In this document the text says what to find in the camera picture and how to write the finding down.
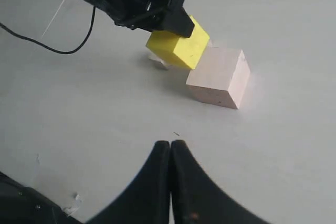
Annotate medium natural wooden cube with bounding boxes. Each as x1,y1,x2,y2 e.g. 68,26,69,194
148,54,171,70

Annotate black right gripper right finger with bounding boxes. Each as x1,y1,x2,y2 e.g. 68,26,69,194
171,140,267,223

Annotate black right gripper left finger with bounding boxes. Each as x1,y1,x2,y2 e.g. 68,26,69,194
87,141,170,224

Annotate large natural wooden cube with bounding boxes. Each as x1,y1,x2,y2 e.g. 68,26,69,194
186,47,250,109

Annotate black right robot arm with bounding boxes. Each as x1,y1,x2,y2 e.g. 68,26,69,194
1,140,264,223

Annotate yellow wooden cube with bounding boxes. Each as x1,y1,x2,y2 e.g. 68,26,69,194
146,15,210,70

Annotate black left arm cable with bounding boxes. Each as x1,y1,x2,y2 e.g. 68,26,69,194
0,6,96,55

